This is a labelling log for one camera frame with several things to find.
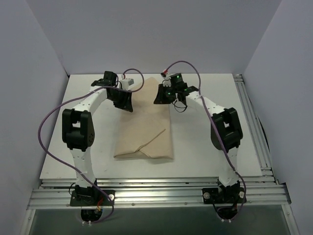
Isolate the beige cloth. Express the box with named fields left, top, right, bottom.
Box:
left=114, top=77, right=173, bottom=159

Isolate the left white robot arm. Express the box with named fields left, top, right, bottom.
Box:
left=62, top=71, right=134, bottom=205

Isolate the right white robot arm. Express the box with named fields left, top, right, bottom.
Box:
left=154, top=71, right=243, bottom=202

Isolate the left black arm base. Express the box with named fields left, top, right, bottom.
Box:
left=70, top=187, right=115, bottom=207

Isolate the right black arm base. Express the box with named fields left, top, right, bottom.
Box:
left=202, top=184, right=246, bottom=205

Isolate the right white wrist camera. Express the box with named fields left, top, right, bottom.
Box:
left=160, top=70, right=172, bottom=87

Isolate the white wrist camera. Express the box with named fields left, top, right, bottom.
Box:
left=120, top=78, right=134, bottom=90
left=160, top=70, right=172, bottom=87

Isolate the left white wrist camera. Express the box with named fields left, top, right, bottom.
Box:
left=120, top=78, right=134, bottom=90

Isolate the black loop cable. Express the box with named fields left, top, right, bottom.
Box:
left=171, top=99, right=189, bottom=113

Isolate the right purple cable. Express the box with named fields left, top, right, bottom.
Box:
left=160, top=60, right=247, bottom=218

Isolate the purple cable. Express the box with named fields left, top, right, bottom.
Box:
left=38, top=68, right=145, bottom=224
left=160, top=60, right=247, bottom=218

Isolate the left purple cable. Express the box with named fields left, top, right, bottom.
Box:
left=38, top=68, right=145, bottom=224

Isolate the right side aluminium rail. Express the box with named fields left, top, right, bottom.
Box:
left=233, top=74, right=278, bottom=184

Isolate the aluminium rail frame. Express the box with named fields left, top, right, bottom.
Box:
left=20, top=177, right=292, bottom=235

